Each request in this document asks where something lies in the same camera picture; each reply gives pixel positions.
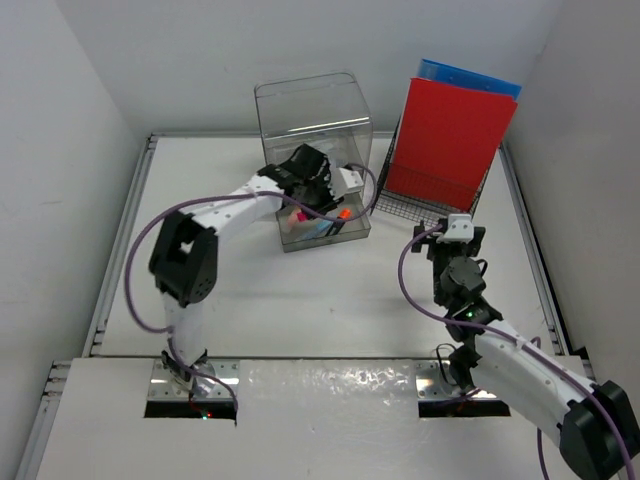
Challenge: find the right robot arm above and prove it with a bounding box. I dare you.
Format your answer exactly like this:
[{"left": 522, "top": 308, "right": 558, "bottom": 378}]
[{"left": 403, "top": 214, "right": 639, "bottom": 479}]

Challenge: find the black wire mesh rack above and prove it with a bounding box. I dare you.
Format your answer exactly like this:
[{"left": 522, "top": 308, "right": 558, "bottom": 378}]
[{"left": 369, "top": 119, "right": 489, "bottom": 225}]

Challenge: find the blue folder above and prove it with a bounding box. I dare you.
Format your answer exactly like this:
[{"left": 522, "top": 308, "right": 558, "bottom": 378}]
[{"left": 417, "top": 59, "right": 522, "bottom": 100}]

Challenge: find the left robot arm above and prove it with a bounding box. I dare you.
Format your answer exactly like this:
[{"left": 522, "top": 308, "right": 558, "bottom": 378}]
[{"left": 149, "top": 144, "right": 364, "bottom": 386}]

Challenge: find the white front cover panel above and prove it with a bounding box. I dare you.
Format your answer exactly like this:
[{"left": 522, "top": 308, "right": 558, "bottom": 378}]
[{"left": 38, "top": 358, "right": 572, "bottom": 479}]

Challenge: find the clear plastic drawer organizer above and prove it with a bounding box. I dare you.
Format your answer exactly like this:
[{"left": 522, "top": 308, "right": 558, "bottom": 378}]
[{"left": 254, "top": 72, "right": 376, "bottom": 253}]

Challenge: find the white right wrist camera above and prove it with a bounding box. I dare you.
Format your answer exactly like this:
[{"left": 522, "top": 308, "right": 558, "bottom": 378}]
[{"left": 436, "top": 214, "right": 474, "bottom": 244}]

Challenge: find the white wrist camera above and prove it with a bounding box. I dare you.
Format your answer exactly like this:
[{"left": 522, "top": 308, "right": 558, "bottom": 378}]
[
  {"left": 331, "top": 167, "right": 364, "bottom": 198},
  {"left": 436, "top": 214, "right": 474, "bottom": 244}
]

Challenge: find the orange black highlighter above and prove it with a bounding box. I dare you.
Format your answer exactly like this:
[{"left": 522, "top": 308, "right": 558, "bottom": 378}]
[{"left": 326, "top": 208, "right": 351, "bottom": 237}]

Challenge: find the blue cap clear marker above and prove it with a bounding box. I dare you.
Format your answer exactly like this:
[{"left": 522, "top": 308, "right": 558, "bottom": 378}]
[{"left": 304, "top": 221, "right": 334, "bottom": 240}]

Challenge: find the orange cap clear marker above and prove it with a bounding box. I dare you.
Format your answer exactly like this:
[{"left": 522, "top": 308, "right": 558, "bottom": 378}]
[{"left": 284, "top": 212, "right": 298, "bottom": 232}]

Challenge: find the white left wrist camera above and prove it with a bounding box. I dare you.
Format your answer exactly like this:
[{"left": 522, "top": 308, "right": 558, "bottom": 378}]
[{"left": 331, "top": 167, "right": 364, "bottom": 198}]

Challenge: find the red folder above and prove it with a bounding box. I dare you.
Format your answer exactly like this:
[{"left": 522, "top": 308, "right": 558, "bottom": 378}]
[{"left": 394, "top": 77, "right": 517, "bottom": 189}]

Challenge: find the aluminium table frame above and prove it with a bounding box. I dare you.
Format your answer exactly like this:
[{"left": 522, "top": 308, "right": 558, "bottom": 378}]
[{"left": 14, "top": 130, "right": 609, "bottom": 480}]

